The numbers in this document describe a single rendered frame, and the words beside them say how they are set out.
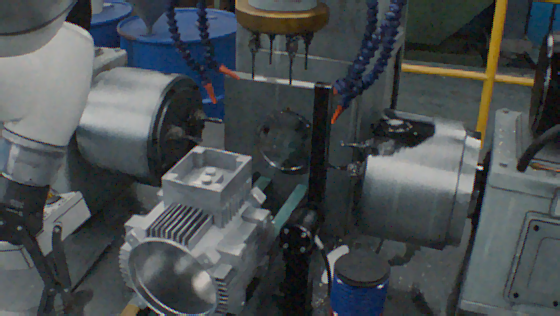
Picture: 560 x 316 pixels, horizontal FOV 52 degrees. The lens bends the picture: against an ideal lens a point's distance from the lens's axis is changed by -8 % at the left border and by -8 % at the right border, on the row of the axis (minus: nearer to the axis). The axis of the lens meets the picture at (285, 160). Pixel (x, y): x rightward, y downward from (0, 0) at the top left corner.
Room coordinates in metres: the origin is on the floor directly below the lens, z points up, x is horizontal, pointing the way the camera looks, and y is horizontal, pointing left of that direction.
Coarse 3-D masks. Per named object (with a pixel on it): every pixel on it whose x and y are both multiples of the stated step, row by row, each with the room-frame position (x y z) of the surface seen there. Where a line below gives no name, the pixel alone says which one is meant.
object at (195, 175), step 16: (192, 160) 0.89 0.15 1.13; (208, 160) 0.90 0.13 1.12; (224, 160) 0.89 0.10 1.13; (240, 160) 0.87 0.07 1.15; (176, 176) 0.81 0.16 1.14; (192, 176) 0.86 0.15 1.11; (208, 176) 0.83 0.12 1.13; (224, 176) 0.86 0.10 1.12; (240, 176) 0.84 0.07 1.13; (176, 192) 0.79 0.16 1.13; (192, 192) 0.78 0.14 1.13; (208, 192) 0.77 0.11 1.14; (224, 192) 0.78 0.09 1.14; (240, 192) 0.83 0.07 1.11; (192, 208) 0.78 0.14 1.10; (208, 208) 0.77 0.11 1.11; (224, 208) 0.77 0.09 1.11; (240, 208) 0.83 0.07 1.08; (224, 224) 0.77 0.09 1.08
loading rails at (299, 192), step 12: (252, 180) 1.19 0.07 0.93; (264, 180) 1.20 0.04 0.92; (264, 192) 1.17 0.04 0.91; (300, 192) 1.16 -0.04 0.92; (264, 204) 1.17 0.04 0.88; (288, 204) 1.11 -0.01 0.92; (276, 216) 1.06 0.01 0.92; (288, 216) 1.06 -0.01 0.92; (276, 228) 1.01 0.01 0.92; (276, 240) 0.96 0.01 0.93; (276, 252) 0.95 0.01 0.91; (276, 264) 0.95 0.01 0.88; (264, 276) 0.89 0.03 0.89; (276, 276) 0.95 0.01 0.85; (252, 288) 0.83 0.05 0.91; (264, 288) 0.89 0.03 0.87; (276, 288) 0.94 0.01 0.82; (252, 300) 0.83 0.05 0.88; (264, 300) 0.89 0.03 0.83; (276, 300) 0.92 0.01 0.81; (144, 312) 0.73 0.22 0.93; (240, 312) 0.78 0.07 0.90; (252, 312) 0.83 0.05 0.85; (264, 312) 0.89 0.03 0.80
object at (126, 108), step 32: (96, 96) 1.15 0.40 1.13; (128, 96) 1.13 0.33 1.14; (160, 96) 1.12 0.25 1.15; (192, 96) 1.23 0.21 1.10; (96, 128) 1.11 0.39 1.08; (128, 128) 1.09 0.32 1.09; (160, 128) 1.10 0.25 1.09; (192, 128) 1.23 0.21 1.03; (96, 160) 1.11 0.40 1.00; (128, 160) 1.08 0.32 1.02; (160, 160) 1.09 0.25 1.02
